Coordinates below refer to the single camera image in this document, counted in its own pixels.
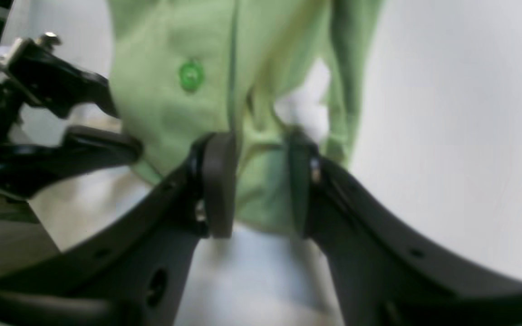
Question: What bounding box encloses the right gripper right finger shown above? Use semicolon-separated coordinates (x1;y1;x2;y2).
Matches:
288;132;522;326

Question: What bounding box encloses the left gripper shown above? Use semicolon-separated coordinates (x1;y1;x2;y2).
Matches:
0;32;142;200

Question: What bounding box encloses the sage green T-shirt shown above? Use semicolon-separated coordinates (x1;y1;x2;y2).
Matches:
108;0;384;235

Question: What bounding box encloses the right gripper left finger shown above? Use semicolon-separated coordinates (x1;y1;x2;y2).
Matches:
0;133;237;326

